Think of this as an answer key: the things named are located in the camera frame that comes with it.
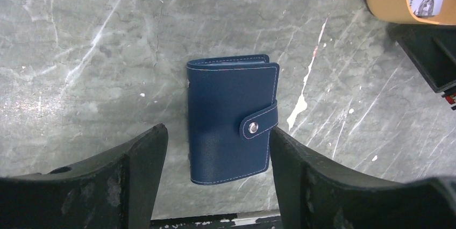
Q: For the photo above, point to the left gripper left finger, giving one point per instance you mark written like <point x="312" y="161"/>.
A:
<point x="113" y="189"/>

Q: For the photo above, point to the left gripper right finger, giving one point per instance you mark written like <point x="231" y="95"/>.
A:
<point x="314" y="191"/>

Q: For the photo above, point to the blue card holder wallet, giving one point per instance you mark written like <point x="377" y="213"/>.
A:
<point x="232" y="109"/>

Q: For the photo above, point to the orange oval tray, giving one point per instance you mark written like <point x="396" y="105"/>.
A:
<point x="399" y="11"/>

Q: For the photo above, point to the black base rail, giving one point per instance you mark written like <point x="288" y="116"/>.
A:
<point x="431" y="48"/>

